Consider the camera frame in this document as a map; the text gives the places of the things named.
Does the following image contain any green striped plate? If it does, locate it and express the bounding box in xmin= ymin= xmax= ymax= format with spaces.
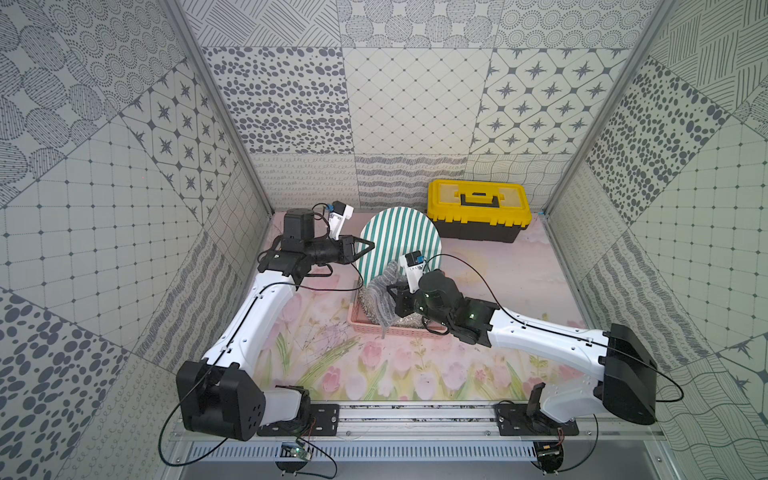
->
xmin=356 ymin=207 xmax=442 ymax=285

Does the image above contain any grey knitted cloth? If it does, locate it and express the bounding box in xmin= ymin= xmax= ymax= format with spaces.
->
xmin=362 ymin=261 xmax=404 ymax=334

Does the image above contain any speckled grey plate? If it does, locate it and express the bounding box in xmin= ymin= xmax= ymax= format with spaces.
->
xmin=360 ymin=294 xmax=423 ymax=329

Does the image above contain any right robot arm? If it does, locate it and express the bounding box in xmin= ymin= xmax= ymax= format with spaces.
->
xmin=386 ymin=270 xmax=658 ymax=425

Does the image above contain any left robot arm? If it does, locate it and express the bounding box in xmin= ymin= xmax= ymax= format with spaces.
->
xmin=176 ymin=202 xmax=375 ymax=441

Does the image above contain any pink plastic dish rack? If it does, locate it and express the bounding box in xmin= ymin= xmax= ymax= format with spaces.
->
xmin=349 ymin=299 xmax=448 ymax=338

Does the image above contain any yellow black toolbox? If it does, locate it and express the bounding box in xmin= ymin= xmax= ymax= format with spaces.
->
xmin=427 ymin=179 xmax=533 ymax=243

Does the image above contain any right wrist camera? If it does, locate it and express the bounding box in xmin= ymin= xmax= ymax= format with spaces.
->
xmin=399 ymin=250 xmax=425 ymax=293

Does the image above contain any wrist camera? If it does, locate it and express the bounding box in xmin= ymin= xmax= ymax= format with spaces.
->
xmin=328 ymin=201 xmax=354 ymax=240
xmin=399 ymin=250 xmax=425 ymax=293

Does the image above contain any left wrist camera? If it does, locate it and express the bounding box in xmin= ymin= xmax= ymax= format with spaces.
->
xmin=328 ymin=201 xmax=354 ymax=240

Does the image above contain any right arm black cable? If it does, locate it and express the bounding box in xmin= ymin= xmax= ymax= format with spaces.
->
xmin=419 ymin=252 xmax=686 ymax=404

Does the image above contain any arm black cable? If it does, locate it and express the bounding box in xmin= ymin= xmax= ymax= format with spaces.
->
xmin=157 ymin=263 xmax=364 ymax=468
xmin=419 ymin=252 xmax=686 ymax=404

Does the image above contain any aluminium mounting rail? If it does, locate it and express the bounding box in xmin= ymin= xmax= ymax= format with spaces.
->
xmin=165 ymin=401 xmax=665 ymax=441

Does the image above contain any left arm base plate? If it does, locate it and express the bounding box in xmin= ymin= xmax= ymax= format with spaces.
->
xmin=257 ymin=403 xmax=340 ymax=437

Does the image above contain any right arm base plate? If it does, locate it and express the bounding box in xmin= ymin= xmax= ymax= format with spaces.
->
xmin=493 ymin=401 xmax=579 ymax=437

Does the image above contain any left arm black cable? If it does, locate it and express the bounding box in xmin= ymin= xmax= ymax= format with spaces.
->
xmin=157 ymin=263 xmax=364 ymax=468

